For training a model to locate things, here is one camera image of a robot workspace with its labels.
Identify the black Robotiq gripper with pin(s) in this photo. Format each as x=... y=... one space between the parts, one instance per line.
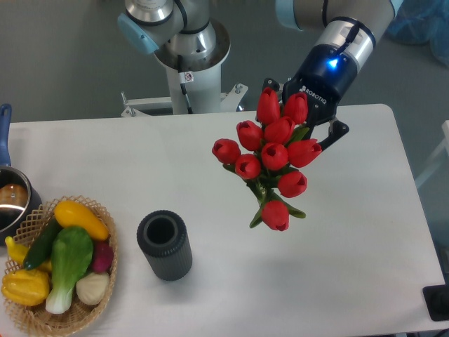
x=324 y=77

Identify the red tulip bouquet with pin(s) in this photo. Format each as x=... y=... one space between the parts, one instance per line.
x=269 y=154

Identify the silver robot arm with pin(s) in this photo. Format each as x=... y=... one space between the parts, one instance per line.
x=351 y=27

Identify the blue plastic bag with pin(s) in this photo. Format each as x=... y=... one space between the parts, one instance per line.
x=420 y=23

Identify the dark grey ribbed vase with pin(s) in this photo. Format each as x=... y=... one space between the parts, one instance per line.
x=162 y=237

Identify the black device at table edge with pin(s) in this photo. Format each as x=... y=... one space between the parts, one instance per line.
x=436 y=299

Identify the purple radish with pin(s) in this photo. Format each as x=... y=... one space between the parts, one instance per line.
x=103 y=256

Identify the yellow squash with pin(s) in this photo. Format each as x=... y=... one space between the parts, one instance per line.
x=69 y=213

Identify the green bok choy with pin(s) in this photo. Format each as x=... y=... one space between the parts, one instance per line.
x=71 y=255

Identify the white garlic bulb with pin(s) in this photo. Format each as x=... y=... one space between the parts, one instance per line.
x=92 y=288

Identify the green cucumber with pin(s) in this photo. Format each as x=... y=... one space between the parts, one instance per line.
x=42 y=246

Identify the small yellow banana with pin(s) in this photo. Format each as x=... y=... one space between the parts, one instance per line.
x=17 y=253

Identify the yellow bell pepper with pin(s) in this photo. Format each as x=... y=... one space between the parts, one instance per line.
x=26 y=287

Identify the woven wicker basket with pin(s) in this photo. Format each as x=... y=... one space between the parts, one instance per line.
x=36 y=321

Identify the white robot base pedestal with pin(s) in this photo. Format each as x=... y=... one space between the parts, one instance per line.
x=193 y=64

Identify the white frame at right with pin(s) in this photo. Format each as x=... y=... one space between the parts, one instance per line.
x=435 y=160

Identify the blue handled saucepan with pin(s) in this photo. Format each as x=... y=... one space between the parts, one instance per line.
x=18 y=197

